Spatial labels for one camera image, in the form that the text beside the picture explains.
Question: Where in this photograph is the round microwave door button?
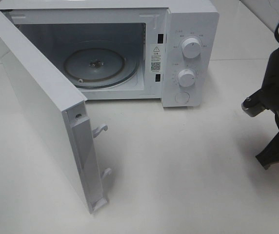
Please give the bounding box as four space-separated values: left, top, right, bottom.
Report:
175 92 190 104

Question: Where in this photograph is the white microwave knob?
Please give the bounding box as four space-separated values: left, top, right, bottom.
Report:
181 37 202 59
178 69 196 87

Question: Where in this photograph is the white microwave door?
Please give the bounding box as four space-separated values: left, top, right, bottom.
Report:
0 12 111 213

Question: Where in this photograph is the white microwave oven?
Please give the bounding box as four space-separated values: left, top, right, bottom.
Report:
0 0 219 107

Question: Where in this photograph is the glass microwave turntable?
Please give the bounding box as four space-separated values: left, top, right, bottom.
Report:
63 48 139 89

